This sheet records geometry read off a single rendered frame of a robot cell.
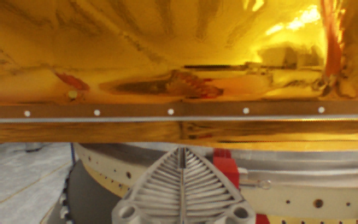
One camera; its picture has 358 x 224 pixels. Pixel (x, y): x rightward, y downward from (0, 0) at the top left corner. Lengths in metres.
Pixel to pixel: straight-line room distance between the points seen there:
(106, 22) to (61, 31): 0.08
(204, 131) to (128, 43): 0.22
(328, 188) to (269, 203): 0.09
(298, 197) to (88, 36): 0.41
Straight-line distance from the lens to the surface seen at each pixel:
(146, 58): 0.25
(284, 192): 0.28
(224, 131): 0.30
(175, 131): 0.29
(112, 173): 0.36
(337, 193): 0.32
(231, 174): 0.23
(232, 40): 0.26
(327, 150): 0.35
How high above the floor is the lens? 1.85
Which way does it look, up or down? 6 degrees down
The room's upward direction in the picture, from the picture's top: 1 degrees counter-clockwise
